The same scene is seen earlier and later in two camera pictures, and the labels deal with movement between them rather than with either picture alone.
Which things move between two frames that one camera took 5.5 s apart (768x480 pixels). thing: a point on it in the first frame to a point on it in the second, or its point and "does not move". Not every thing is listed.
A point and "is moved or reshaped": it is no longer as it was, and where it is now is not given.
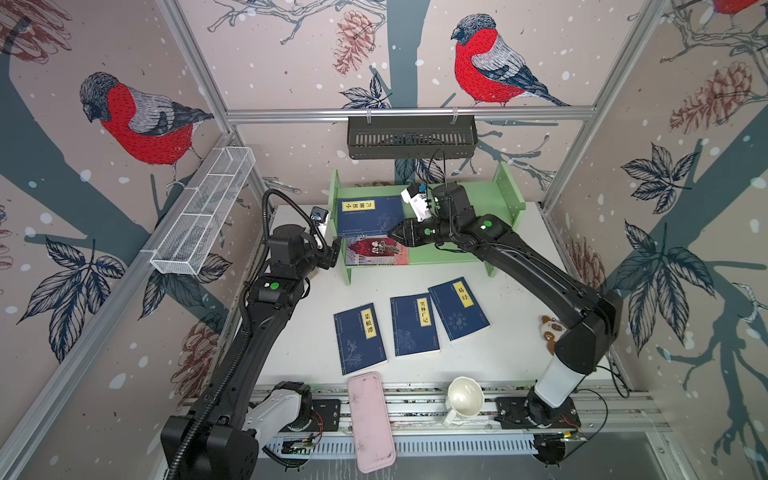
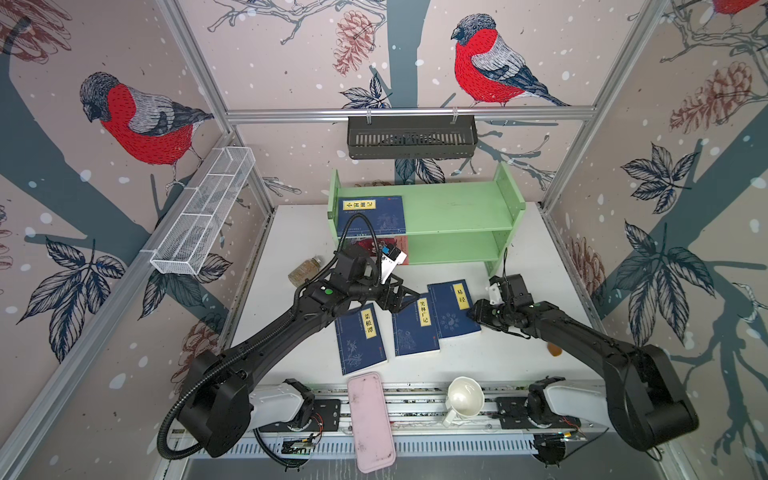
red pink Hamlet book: (379, 250) does not move
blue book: (359, 339) does not move
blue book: (458, 309) is moved or reshaped
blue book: (369, 216) does not move
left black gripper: (329, 254) to (396, 304)
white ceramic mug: (465, 397) does not move
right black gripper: (412, 233) to (479, 312)
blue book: (414, 326) does not move
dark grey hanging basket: (376, 140) does not move
